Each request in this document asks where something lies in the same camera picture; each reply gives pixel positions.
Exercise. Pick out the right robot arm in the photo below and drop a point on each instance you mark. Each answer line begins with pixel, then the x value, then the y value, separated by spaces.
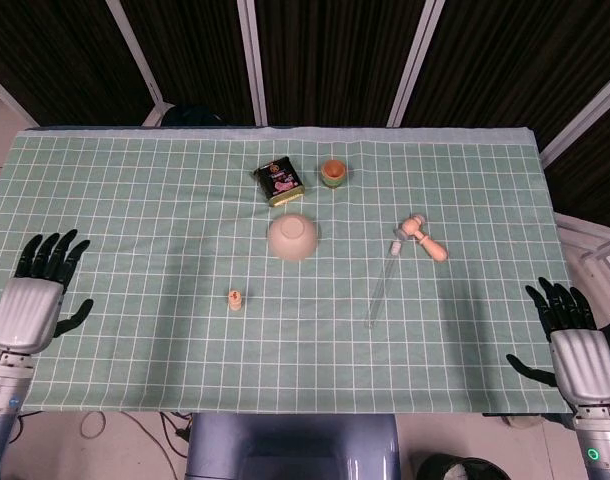
pixel 605 450

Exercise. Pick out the white metal rack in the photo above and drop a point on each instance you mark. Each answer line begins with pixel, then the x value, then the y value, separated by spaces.
pixel 605 248

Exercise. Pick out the blue-grey robot torso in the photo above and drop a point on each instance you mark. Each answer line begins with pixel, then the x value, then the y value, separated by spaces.
pixel 285 450

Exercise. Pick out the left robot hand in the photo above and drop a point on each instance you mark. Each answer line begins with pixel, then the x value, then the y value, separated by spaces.
pixel 27 315

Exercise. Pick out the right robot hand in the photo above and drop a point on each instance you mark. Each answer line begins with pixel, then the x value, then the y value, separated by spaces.
pixel 585 365

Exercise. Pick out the green and orange cup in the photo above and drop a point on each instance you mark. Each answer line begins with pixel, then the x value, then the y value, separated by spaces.
pixel 332 172

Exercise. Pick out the beige upturned bowl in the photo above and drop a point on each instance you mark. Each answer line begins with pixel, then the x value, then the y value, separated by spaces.
pixel 292 237

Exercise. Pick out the white frame post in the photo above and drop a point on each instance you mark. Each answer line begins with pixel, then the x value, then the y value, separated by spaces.
pixel 253 60
pixel 585 117
pixel 135 50
pixel 10 100
pixel 416 60

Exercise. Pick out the black bag behind table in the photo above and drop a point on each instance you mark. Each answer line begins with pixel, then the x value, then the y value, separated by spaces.
pixel 192 116

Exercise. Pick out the beige round floor object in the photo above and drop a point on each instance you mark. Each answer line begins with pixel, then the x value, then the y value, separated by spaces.
pixel 524 421

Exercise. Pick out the green checked tablecloth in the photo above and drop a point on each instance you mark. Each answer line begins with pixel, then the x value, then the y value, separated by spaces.
pixel 335 325

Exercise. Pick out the wooden toy hammer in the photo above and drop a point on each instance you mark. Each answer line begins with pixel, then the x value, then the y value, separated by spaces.
pixel 432 247

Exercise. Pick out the dark green food tin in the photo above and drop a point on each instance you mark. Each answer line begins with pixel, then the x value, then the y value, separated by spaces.
pixel 280 182

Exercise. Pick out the black trash bin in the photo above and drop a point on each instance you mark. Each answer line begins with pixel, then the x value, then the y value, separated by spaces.
pixel 435 467

